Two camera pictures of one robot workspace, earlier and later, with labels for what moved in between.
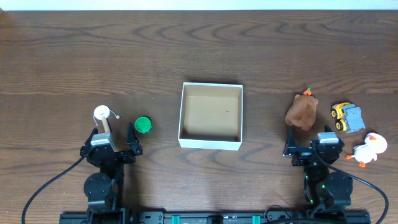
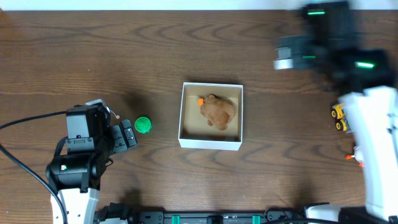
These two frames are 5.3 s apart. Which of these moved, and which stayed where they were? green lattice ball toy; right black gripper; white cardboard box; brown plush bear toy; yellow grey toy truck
Moved: right black gripper; brown plush bear toy
Stayed: green lattice ball toy; yellow grey toy truck; white cardboard box
